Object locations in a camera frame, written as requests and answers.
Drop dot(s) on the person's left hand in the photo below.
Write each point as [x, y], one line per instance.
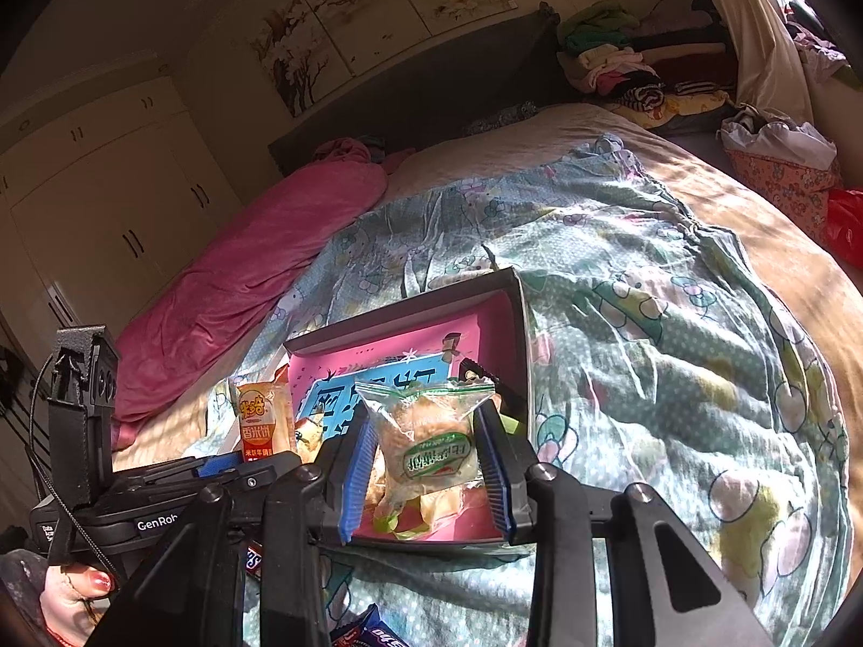
[77, 596]

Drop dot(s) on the yellow snack packet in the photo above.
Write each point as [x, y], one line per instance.
[310, 435]

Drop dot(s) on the white curtain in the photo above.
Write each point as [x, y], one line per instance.
[762, 40]

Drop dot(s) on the blue sandwich cookie packet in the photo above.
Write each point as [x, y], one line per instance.
[371, 633]

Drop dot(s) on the white red snack packet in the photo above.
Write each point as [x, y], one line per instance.
[254, 559]

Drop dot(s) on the cream wardrobe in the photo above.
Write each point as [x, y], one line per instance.
[108, 202]

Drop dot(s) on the pink blanket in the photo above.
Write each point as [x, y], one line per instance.
[249, 263]

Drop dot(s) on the grey cardboard box pink inside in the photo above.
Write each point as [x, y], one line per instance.
[404, 333]

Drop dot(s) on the clear bread packet green label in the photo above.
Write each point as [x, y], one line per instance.
[425, 445]

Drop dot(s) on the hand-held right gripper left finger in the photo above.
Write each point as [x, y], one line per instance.
[356, 485]

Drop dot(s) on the pile of clothes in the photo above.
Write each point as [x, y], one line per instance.
[627, 67]

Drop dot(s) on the red plastic bag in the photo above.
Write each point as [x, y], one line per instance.
[846, 226]

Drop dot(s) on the dark patterned pillow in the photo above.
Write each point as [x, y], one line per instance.
[502, 118]

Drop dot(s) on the person's left forearm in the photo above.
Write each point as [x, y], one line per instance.
[20, 593]

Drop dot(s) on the orange rice cracker packet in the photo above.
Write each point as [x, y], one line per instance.
[259, 418]

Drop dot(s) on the dark grey headboard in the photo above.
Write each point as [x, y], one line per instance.
[438, 87]

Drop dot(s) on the cartoon printed quilt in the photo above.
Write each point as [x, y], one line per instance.
[640, 350]

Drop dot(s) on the beige bed sheet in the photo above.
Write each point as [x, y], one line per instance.
[741, 229]

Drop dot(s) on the floral wall painting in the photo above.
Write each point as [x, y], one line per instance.
[364, 7]

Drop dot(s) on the pink floral bag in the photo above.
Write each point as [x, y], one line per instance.
[782, 172]

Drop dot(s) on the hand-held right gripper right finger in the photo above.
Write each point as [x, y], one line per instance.
[495, 478]

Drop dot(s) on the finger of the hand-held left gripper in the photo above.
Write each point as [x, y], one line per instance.
[270, 468]

